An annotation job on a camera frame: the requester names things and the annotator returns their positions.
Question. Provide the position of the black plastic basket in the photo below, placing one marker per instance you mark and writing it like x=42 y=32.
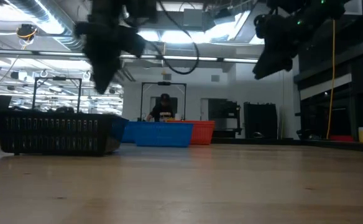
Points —
x=57 y=132

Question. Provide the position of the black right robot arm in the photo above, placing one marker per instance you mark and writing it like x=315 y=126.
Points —
x=309 y=12

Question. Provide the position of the red plastic basket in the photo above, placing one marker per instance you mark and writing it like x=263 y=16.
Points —
x=201 y=132

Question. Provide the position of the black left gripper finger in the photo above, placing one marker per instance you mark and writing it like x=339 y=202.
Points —
x=98 y=76
x=113 y=70

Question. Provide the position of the black cabinet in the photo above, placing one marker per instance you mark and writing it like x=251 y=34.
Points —
x=260 y=119

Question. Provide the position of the person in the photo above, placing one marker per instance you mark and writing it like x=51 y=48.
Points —
x=162 y=110

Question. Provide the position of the black shelf cart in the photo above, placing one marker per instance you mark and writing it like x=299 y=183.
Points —
x=225 y=116

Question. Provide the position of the blue plastic basket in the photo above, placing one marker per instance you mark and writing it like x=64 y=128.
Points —
x=128 y=132
x=163 y=134

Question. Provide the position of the long ceiling light bar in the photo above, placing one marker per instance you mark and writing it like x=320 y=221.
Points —
x=200 y=58

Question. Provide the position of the red flat tray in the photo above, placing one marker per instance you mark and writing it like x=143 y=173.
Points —
x=341 y=137

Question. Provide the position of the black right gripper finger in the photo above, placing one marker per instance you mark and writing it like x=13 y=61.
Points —
x=267 y=67
x=284 y=64

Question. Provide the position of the black metal frame stand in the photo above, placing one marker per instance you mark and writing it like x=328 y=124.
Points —
x=163 y=93
x=57 y=93

